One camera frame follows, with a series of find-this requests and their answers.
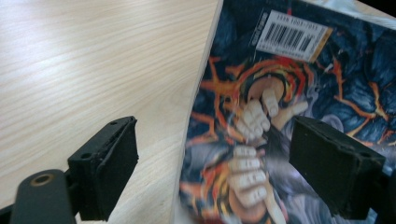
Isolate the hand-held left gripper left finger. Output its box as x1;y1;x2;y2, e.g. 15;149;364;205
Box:
67;115;139;222

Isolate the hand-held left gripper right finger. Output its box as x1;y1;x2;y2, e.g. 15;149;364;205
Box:
289;115;387;220

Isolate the illustrated blue magazine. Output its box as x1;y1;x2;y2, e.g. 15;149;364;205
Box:
169;0;396;224

